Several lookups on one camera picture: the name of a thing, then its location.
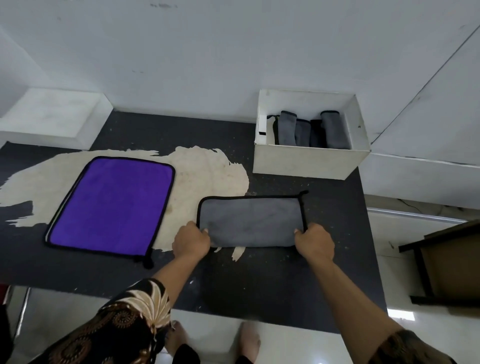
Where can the person's left foot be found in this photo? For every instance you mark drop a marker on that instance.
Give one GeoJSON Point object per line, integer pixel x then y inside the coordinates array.
{"type": "Point", "coordinates": [176, 337]}

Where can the person's patterned right sleeve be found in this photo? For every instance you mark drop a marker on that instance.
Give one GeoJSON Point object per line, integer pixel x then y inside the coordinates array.
{"type": "Point", "coordinates": [408, 350]}

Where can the person's left forearm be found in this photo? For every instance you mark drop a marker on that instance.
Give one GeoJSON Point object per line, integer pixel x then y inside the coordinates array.
{"type": "Point", "coordinates": [176, 275]}

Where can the red chair with metal legs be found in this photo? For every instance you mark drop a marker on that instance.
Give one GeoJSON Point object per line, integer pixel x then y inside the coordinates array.
{"type": "Point", "coordinates": [20, 311]}

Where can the person's right foot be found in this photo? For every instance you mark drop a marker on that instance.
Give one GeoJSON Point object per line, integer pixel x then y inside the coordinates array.
{"type": "Point", "coordinates": [249, 339]}

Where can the person's right forearm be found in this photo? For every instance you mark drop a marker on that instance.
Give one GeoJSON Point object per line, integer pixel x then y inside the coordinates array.
{"type": "Point", "coordinates": [352, 307]}

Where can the person's right hand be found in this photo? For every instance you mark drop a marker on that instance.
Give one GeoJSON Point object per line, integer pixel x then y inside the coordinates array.
{"type": "Point", "coordinates": [317, 243]}

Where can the white flat box lid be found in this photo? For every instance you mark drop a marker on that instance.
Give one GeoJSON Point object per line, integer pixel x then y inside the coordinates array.
{"type": "Point", "coordinates": [45, 116]}

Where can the green microfibre cloth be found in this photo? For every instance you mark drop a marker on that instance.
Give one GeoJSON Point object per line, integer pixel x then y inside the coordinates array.
{"type": "Point", "coordinates": [251, 221]}

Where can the metal floor rail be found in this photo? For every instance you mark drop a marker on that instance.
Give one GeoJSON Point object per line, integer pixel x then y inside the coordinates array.
{"type": "Point", "coordinates": [412, 215]}

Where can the person's dark trousers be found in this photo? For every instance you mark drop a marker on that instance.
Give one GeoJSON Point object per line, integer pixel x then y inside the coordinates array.
{"type": "Point", "coordinates": [187, 354]}

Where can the black stool frame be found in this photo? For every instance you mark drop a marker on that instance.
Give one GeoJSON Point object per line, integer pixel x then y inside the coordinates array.
{"type": "Point", "coordinates": [425, 277]}

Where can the person's patterned sleeve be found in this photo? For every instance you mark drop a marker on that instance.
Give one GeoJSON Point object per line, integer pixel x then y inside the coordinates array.
{"type": "Point", "coordinates": [408, 350]}
{"type": "Point", "coordinates": [108, 326]}

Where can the person's foot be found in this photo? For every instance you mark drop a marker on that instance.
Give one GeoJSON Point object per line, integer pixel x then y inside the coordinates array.
{"type": "Point", "coordinates": [176, 337]}
{"type": "Point", "coordinates": [249, 339]}

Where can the white box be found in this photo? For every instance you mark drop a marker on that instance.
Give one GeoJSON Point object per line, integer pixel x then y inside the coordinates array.
{"type": "Point", "coordinates": [300, 163]}

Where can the person's left hand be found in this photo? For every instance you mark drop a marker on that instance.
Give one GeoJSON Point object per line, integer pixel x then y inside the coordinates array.
{"type": "Point", "coordinates": [191, 242]}

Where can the purple cloth black trim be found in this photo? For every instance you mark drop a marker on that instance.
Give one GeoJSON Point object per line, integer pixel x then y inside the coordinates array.
{"type": "Point", "coordinates": [112, 210]}

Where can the person's patterned left sleeve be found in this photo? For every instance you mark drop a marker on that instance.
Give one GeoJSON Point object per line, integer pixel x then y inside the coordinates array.
{"type": "Point", "coordinates": [108, 326]}

